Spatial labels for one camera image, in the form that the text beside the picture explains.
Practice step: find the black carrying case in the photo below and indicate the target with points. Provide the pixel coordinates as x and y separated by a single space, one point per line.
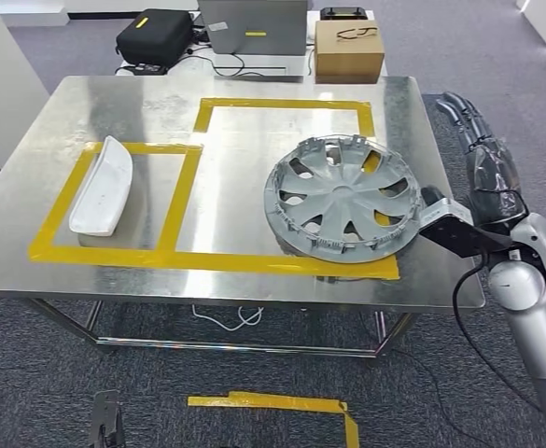
153 36

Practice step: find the yellow floor tape marking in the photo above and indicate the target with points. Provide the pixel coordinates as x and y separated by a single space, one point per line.
300 405

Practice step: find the silver wheel hubcap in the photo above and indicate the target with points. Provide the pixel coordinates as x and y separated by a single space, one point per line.
343 198

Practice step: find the white table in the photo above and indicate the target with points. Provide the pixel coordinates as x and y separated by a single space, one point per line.
254 65

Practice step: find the grey laptop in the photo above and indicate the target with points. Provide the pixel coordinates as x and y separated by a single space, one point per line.
254 28

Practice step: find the white plastic part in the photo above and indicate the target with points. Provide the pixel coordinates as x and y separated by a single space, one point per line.
102 188

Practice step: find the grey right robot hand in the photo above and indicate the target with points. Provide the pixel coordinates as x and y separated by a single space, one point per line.
487 173

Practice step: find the brown cardboard box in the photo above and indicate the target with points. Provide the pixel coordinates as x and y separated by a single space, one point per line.
349 52

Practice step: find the black device behind box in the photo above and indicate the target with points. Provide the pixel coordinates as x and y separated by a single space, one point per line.
343 12

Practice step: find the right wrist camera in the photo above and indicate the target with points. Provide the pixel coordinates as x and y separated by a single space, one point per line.
454 232

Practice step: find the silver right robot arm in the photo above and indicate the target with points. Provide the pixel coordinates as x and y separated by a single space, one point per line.
534 309

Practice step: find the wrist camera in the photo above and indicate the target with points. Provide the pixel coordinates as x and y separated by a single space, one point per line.
106 420
454 232

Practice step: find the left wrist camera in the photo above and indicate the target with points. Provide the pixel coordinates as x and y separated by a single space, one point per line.
106 420

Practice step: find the yellow tape on workbench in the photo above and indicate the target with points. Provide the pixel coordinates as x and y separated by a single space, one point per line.
183 204

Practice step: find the white cabinet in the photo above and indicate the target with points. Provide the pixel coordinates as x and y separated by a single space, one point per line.
1 93

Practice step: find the stainless steel workbench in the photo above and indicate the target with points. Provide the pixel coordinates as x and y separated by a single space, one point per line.
235 185

